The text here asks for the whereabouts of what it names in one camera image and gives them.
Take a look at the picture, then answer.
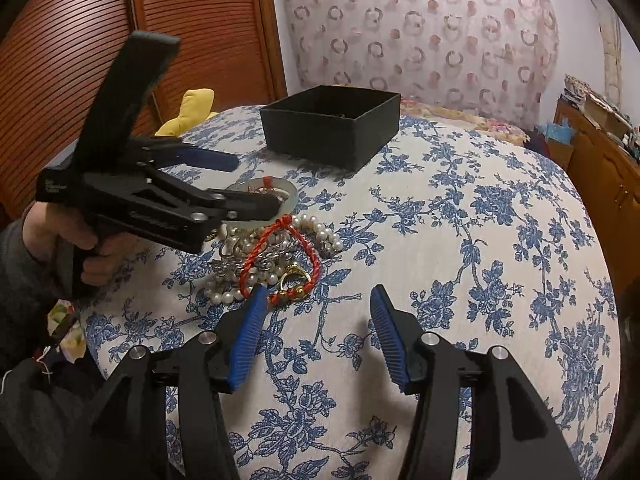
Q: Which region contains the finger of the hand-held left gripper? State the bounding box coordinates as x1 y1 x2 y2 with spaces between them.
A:
127 136 240 173
125 167 281 256

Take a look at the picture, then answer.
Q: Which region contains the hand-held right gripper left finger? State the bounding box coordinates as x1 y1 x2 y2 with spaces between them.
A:
87 284 268 480

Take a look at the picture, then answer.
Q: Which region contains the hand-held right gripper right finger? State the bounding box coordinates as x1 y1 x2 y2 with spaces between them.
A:
369 284 571 480

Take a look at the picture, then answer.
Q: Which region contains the pale jade bangle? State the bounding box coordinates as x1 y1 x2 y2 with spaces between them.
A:
220 176 300 223

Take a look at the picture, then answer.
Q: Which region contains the silver chain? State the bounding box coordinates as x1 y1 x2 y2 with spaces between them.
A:
207 230 301 281

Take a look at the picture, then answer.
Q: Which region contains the gold ring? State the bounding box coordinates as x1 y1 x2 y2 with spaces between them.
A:
277 267 313 301

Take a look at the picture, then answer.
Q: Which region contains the white pearl necklace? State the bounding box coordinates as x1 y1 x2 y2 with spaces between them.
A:
204 214 346 306

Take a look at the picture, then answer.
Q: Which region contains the red cord bracelet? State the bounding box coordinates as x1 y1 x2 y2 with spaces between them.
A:
239 214 321 308

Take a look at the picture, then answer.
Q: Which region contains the black square box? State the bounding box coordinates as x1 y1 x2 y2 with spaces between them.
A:
259 85 402 171

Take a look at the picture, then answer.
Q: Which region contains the person's left hand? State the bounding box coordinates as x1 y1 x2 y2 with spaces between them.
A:
21 202 132 287

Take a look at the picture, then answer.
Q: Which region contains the yellow plush toy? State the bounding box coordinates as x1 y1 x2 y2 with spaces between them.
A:
155 89 218 137

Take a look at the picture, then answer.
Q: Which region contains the blue floral cloth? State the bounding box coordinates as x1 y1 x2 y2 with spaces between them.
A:
80 102 626 480

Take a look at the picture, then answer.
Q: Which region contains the wooden slatted wardrobe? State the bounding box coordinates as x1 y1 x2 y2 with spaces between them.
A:
0 0 288 241

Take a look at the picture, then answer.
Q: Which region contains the patchwork floral cloth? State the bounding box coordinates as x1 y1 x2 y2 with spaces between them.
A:
47 300 83 361

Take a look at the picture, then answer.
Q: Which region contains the person's dark clothing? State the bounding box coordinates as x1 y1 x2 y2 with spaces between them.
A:
0 355 108 480

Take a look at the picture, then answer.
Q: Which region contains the pink floral blanket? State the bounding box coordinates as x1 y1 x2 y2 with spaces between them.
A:
400 97 531 146

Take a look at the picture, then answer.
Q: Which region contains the blue plastic bag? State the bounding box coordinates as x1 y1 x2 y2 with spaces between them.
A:
537 119 576 143

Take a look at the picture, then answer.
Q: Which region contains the wooden cabinet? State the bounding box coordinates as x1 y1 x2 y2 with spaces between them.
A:
552 97 640 281

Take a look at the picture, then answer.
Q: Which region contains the cardboard box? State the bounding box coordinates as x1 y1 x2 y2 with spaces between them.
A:
582 95 631 136

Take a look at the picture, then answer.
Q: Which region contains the stone patterned pipe cover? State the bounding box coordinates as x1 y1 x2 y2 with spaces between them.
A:
600 10 626 103

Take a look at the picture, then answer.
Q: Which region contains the ring patterned wall cloth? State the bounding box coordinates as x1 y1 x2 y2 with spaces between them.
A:
280 0 561 126

